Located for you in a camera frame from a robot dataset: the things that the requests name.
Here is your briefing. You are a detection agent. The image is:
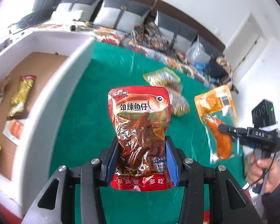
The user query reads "person right hand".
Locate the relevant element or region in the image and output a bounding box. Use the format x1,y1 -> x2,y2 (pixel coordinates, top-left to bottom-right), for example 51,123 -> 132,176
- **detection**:
245,154 -> 280,194

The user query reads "red spicy fish bag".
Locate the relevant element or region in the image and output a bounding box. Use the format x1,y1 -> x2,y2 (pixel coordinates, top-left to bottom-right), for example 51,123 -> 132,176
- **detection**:
108,86 -> 173,192

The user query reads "floral patterned cloth bundle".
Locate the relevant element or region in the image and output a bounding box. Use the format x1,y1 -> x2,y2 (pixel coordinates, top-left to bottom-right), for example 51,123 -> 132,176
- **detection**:
122,22 -> 176,55

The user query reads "green satin tablecloth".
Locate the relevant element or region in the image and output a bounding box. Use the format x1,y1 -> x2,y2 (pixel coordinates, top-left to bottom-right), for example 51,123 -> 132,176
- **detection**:
50,42 -> 244,223

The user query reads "orange chicken leg pouch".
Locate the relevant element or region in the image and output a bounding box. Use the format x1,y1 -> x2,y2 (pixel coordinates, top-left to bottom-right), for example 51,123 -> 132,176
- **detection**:
194,85 -> 241,164

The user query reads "beige patterned blanket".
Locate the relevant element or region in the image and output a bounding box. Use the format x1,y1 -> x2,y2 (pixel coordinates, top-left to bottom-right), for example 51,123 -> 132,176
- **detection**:
216,57 -> 233,90

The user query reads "grey pillow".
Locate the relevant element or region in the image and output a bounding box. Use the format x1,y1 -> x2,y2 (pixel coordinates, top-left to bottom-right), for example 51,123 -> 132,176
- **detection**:
94,0 -> 151,32
50,0 -> 101,23
198,35 -> 225,59
155,11 -> 198,54

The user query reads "brown balls snack bag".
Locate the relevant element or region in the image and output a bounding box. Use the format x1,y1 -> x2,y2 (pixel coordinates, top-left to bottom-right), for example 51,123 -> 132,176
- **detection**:
165,83 -> 190,116

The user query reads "white door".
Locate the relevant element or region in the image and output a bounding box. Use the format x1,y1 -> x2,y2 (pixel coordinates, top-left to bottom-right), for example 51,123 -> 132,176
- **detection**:
224,13 -> 265,72

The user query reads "black cushion bag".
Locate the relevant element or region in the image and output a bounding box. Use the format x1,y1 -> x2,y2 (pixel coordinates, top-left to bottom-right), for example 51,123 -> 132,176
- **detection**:
204,58 -> 227,78

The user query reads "white storage box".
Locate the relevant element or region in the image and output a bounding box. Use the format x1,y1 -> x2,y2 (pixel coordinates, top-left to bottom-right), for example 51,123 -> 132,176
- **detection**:
0,31 -> 95,218

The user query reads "black cable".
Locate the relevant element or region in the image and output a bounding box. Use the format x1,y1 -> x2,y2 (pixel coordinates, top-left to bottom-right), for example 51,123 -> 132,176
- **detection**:
243,130 -> 279,191

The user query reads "clear plastic bag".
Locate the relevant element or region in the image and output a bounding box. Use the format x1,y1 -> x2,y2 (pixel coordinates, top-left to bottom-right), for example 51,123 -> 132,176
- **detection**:
186,41 -> 209,64

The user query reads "floral bed sheet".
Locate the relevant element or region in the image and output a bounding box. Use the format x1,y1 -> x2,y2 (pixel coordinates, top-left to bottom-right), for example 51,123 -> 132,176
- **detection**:
35,22 -> 220,88

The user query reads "sausage pack in box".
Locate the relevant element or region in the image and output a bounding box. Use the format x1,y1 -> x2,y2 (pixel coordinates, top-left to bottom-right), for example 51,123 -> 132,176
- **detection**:
2,119 -> 25,146

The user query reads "blue plastic bag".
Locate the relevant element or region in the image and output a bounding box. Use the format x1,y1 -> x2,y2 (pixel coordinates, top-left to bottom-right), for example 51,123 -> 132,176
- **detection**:
192,62 -> 207,73

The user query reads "grey pillow far left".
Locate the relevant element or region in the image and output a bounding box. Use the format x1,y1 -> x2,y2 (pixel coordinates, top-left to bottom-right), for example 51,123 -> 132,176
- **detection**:
50,0 -> 101,23

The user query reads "gold snack bag in box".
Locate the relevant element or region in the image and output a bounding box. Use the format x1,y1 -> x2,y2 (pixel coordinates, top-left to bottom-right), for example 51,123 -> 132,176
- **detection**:
7,75 -> 37,118

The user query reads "yellow peanut snack bag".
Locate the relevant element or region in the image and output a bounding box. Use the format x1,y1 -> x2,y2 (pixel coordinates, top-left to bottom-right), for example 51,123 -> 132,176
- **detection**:
143,67 -> 181,86

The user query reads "black camera module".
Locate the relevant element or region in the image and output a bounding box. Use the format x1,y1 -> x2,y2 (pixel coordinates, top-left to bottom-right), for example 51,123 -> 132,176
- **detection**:
251,99 -> 276,128

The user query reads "grey pillow far right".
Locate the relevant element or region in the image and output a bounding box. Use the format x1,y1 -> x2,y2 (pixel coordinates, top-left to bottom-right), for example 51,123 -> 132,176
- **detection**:
198,35 -> 225,59

